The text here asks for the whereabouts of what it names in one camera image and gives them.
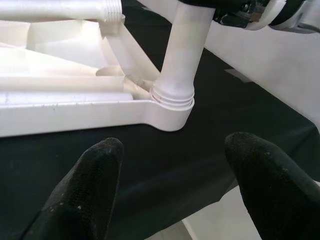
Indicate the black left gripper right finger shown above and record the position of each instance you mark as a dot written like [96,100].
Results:
[275,200]

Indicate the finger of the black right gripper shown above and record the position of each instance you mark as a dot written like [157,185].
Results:
[200,3]

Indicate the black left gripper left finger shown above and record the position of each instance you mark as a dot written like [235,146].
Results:
[82,200]

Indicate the grey tape strip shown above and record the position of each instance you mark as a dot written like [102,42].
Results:
[238,74]

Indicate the white plastic table top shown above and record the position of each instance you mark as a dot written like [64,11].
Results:
[75,115]

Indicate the black floor mat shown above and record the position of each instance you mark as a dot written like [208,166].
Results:
[175,162]

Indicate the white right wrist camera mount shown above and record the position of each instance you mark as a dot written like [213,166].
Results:
[262,22]

